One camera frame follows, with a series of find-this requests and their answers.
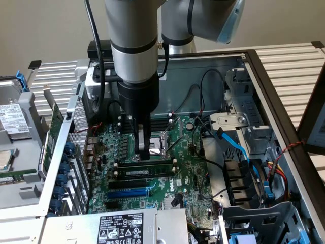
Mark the grey drive cage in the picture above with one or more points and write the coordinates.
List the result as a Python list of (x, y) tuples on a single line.
[(266, 216)]

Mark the black box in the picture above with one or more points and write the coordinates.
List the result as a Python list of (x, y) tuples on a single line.
[(92, 50)]

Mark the black angled plug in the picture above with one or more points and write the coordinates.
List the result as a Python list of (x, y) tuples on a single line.
[(176, 200)]

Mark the silver CPU chip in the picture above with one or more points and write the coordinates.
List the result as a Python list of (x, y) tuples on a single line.
[(5, 160)]

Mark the silver power supply unit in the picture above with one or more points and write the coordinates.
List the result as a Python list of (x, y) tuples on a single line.
[(76, 228)]

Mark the silver port connector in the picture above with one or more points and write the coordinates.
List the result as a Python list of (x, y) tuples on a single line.
[(92, 141), (89, 158), (89, 166), (90, 150)]

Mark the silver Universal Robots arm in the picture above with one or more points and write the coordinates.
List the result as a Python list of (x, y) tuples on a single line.
[(132, 25)]

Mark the round coin battery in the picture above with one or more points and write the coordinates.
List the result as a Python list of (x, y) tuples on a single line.
[(189, 126)]

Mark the blue plastic clip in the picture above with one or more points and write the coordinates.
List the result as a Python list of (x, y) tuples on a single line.
[(269, 195)]

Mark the blue plastic drive latch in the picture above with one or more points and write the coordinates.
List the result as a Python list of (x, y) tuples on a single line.
[(242, 239), (304, 237)]

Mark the black fan shroud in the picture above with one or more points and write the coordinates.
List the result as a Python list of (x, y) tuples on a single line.
[(236, 178)]

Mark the blue round retainer knob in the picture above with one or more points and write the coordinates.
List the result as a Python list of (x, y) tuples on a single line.
[(65, 168), (59, 191), (55, 204), (62, 179), (70, 148)]

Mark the green graphics card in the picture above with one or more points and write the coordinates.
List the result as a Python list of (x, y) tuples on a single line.
[(54, 122)]

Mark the CPU socket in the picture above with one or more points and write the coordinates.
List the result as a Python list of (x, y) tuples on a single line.
[(156, 147)]

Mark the green RAM stick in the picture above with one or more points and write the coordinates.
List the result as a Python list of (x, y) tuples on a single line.
[(23, 174), (157, 169)]

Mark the black table end cap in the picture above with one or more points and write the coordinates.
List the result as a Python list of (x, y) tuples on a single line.
[(318, 44), (34, 64)]

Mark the black framed screen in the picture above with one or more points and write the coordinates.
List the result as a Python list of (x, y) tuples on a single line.
[(317, 132)]

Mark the short black expansion slot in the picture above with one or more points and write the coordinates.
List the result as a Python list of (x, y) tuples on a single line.
[(112, 206)]

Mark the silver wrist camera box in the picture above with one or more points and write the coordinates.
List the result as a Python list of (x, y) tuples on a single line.
[(91, 86)]

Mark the blue expansion slot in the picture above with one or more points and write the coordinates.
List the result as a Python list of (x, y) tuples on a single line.
[(127, 194)]

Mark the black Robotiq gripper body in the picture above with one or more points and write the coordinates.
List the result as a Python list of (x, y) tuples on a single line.
[(138, 96)]

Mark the green Dell motherboard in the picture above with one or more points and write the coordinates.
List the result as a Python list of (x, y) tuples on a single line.
[(188, 157)]

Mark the RAM slot with white latches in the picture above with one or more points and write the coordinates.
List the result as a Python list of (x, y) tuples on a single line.
[(160, 119), (116, 165), (115, 174), (160, 125)]

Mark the silver drive bracket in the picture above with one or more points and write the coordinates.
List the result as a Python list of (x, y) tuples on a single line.
[(228, 122)]

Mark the long black expansion slot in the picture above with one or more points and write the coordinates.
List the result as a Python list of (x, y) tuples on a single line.
[(127, 184)]

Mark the open silver PC case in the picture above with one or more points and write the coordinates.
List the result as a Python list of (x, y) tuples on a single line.
[(193, 96)]

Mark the silver finned heat sink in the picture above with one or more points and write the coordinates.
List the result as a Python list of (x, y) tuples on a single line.
[(172, 204)]

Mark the silver disk bay cage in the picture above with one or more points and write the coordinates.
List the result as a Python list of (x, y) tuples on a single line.
[(254, 109)]

